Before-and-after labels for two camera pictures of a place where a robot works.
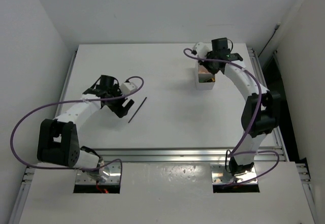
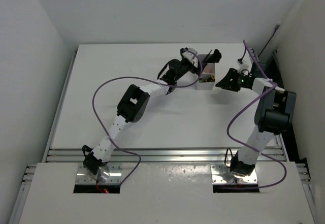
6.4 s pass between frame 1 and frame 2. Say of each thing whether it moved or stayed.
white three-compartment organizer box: stayed
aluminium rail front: stayed
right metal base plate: stayed
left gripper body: moved
